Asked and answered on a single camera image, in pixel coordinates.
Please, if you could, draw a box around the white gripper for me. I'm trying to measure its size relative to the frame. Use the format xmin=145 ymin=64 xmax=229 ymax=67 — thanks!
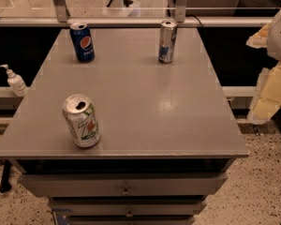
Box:
xmin=246 ymin=9 xmax=281 ymax=125

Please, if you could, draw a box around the blue Pepsi can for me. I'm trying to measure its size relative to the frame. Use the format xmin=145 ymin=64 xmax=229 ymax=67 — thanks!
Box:
xmin=70 ymin=22 xmax=95 ymax=62

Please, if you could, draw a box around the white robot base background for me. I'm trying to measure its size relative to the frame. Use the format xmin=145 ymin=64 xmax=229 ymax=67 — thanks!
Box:
xmin=102 ymin=0 xmax=141 ymax=18

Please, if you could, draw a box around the silver Red Bull can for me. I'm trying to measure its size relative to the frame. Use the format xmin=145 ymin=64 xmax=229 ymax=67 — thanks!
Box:
xmin=158 ymin=20 xmax=178 ymax=64

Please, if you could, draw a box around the white 7UP can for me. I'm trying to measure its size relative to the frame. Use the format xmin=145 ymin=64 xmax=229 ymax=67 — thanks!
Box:
xmin=63 ymin=94 xmax=100 ymax=148

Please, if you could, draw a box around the grey drawer cabinet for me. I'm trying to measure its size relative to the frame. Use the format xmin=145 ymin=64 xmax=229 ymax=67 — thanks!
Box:
xmin=0 ymin=29 xmax=248 ymax=225

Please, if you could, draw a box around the top grey drawer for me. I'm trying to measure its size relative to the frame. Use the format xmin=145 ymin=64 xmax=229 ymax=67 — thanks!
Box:
xmin=19 ymin=172 xmax=227 ymax=198

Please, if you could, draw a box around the grey drawer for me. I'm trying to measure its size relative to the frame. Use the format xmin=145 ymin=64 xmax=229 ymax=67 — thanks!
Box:
xmin=49 ymin=200 xmax=206 ymax=217
xmin=19 ymin=172 xmax=227 ymax=198

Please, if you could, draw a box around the white pump bottle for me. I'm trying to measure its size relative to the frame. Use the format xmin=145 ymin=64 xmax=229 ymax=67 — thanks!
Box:
xmin=1 ymin=65 xmax=28 ymax=97

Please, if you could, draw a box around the black floor object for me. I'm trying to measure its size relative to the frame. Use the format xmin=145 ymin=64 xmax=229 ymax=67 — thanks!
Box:
xmin=0 ymin=160 xmax=11 ymax=193

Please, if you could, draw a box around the metal rail frame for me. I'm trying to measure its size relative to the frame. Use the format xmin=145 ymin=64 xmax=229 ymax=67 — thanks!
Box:
xmin=0 ymin=0 xmax=281 ymax=28

